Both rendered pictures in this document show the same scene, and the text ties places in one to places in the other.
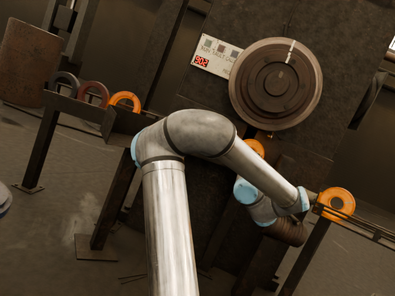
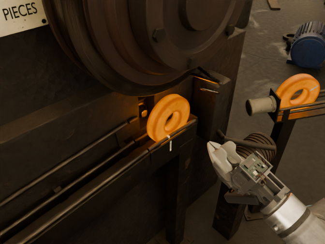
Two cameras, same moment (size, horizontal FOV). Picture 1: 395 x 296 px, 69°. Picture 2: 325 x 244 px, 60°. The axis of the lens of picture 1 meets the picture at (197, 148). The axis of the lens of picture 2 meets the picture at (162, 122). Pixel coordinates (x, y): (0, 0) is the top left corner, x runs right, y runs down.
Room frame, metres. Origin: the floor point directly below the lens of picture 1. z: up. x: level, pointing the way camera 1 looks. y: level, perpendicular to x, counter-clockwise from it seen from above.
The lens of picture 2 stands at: (1.14, 0.21, 1.27)
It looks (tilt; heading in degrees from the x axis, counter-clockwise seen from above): 40 degrees down; 313
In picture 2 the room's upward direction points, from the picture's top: straight up
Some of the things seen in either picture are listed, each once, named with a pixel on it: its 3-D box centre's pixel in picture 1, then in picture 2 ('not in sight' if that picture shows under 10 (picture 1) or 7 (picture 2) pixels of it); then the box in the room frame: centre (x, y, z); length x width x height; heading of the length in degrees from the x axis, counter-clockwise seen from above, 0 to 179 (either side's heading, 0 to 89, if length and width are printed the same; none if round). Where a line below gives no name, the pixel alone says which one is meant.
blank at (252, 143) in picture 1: (250, 152); (169, 119); (1.57, -0.28, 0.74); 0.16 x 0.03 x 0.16; 87
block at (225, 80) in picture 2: (278, 177); (208, 106); (1.56, -0.47, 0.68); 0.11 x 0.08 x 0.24; 176
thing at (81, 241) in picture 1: (114, 185); not in sight; (1.33, 0.30, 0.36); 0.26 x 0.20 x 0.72; 121
